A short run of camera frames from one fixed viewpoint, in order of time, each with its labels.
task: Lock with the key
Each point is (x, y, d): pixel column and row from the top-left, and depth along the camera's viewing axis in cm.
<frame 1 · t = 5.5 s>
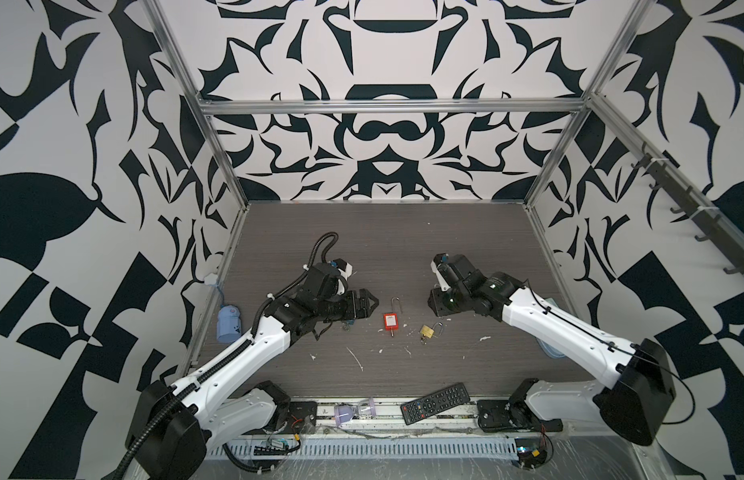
left hand: (369, 299, 77), fingers open
right hand: (433, 300, 80), fingers open
red safety padlock: (390, 319, 91), point 2 cm above the table
brass padlock: (429, 331, 90), on the table

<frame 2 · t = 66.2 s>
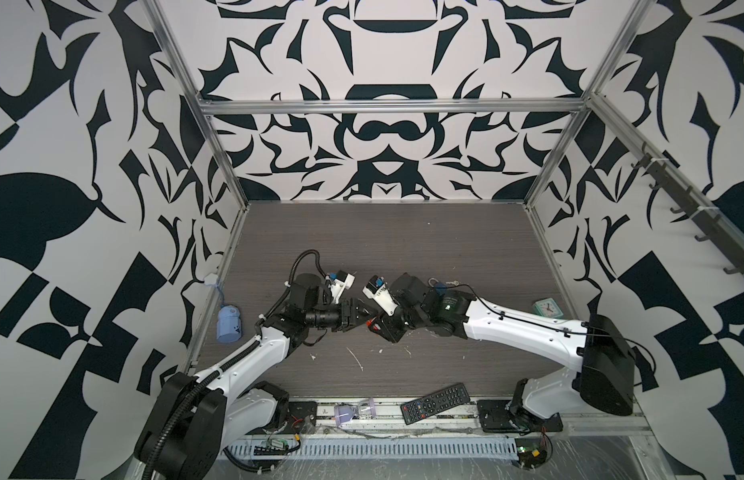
left hand: (376, 312, 75), fingers open
right hand: (373, 322, 76), fingers open
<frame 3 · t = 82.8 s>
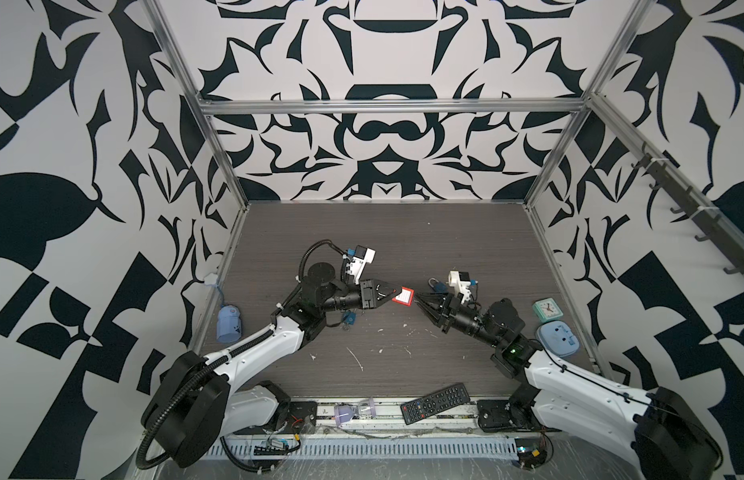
left hand: (403, 287, 69), fingers closed
right hand: (417, 301, 68), fingers closed
light blue round device: (558, 338, 85), point 5 cm above the table
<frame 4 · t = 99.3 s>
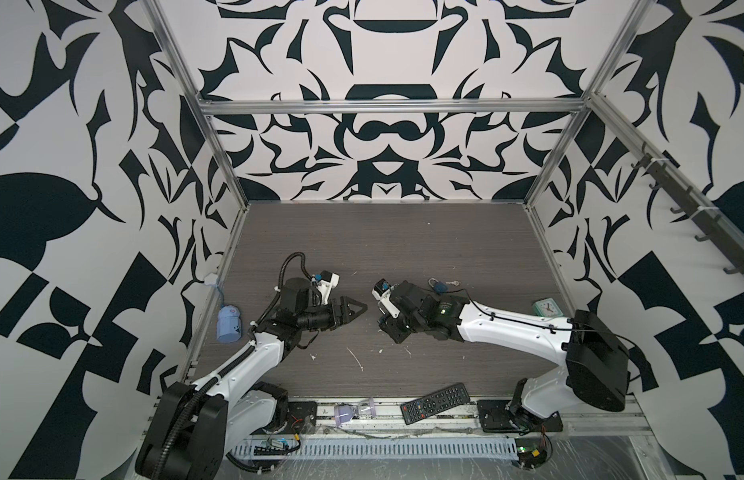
left hand: (362, 307, 79), fingers open
right hand: (384, 321, 80), fingers open
